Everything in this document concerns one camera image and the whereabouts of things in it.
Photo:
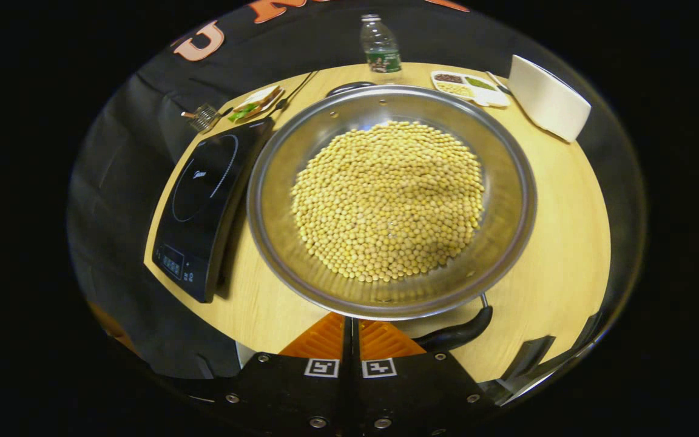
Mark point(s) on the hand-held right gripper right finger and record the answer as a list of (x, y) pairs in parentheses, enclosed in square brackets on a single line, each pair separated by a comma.
[(416, 388)]

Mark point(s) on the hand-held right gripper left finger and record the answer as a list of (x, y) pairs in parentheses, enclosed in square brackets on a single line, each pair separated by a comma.
[(289, 388)]

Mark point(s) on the black induction cooktop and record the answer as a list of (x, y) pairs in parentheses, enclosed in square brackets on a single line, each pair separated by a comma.
[(204, 206)]

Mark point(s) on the pile of yellow soybeans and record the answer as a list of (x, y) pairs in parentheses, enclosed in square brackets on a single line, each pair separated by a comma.
[(389, 200)]

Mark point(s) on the sandwich with lettuce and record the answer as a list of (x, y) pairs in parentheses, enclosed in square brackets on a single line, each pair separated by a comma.
[(258, 102)]

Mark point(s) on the white divided bean tray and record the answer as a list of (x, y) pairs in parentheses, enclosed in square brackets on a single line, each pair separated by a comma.
[(483, 94)]

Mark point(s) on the white toaster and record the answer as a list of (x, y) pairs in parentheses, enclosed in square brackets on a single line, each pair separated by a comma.
[(550, 100)]

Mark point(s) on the clear plastic water bottle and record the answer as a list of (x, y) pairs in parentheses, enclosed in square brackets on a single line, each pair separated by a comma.
[(380, 45)]

